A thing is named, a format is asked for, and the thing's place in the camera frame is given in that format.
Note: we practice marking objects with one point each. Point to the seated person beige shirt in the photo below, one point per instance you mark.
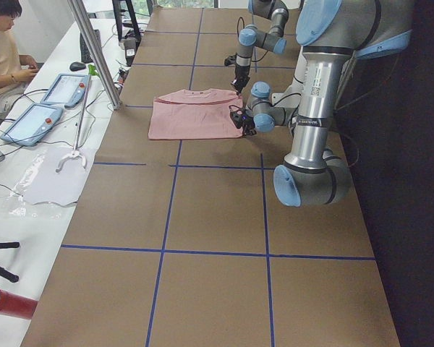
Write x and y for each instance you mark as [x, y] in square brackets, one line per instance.
[16, 70]

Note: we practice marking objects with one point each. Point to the near teach pendant tablet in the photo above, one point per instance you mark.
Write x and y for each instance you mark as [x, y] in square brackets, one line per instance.
[32, 125]

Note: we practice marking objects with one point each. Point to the aluminium frame post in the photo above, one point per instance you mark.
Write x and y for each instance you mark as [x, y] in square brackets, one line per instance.
[87, 31]

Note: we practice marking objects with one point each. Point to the far teach pendant tablet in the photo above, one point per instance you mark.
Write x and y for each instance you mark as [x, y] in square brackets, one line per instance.
[67, 90]

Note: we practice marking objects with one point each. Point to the red cylinder bottle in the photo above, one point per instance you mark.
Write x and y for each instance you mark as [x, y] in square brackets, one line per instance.
[13, 305]

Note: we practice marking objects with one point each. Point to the green handled reacher grabber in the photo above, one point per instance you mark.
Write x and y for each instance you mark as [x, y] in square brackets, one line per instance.
[75, 152]

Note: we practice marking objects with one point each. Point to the white cloth sheet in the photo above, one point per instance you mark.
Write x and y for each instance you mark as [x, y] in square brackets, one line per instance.
[62, 188]

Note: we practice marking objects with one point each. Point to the black computer mouse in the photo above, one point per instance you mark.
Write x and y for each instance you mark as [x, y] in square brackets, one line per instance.
[76, 66]

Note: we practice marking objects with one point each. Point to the black tripod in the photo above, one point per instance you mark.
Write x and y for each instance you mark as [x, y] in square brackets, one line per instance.
[8, 252]

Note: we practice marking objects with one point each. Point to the teach pendant tablet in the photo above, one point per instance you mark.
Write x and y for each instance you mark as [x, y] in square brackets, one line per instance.
[67, 90]
[32, 125]

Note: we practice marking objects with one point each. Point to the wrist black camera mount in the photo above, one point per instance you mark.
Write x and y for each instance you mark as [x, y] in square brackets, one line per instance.
[230, 60]
[238, 116]

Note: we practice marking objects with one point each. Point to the pink Snoopy t-shirt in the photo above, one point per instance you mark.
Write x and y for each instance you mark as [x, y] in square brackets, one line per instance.
[194, 115]

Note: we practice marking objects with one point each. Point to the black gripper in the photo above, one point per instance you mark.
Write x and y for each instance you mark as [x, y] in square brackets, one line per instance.
[242, 73]
[248, 125]

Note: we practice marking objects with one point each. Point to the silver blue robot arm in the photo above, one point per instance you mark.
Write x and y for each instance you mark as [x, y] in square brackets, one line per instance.
[329, 33]
[251, 37]

